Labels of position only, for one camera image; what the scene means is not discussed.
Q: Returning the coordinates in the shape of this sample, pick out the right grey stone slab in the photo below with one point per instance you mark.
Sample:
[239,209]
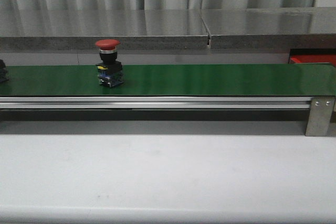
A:
[275,28]

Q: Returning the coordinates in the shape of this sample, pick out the grey stone counter slab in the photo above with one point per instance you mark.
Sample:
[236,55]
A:
[69,30]

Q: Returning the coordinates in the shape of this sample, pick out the green conveyor belt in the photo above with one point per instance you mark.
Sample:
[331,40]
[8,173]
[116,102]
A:
[175,80]

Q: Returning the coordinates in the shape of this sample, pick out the dark push button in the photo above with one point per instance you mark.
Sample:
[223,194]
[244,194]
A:
[110,71]

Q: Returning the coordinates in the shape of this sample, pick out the aluminium conveyor frame rail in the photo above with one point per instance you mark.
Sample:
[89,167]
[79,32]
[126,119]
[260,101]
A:
[119,102]

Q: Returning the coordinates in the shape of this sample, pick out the steel conveyor support bracket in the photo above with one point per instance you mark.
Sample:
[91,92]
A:
[319,116]

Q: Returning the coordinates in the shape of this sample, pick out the red plastic tray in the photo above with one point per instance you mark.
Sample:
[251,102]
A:
[329,59]

